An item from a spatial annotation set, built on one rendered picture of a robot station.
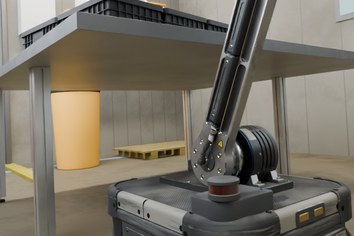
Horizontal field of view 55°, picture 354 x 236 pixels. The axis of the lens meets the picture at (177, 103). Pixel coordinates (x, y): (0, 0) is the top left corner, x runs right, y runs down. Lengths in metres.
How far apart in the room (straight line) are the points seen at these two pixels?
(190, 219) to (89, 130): 2.58
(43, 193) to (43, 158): 0.12
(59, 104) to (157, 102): 1.85
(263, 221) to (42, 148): 0.86
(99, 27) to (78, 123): 2.46
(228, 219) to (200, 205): 0.07
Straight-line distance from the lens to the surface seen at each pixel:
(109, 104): 4.42
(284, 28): 3.89
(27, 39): 1.97
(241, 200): 0.74
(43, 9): 4.16
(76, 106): 3.23
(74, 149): 3.27
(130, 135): 4.55
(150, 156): 3.61
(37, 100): 1.34
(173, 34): 0.93
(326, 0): 3.69
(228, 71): 0.83
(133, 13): 1.42
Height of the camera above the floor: 0.46
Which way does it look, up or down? 2 degrees up
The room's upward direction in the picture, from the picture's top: 3 degrees counter-clockwise
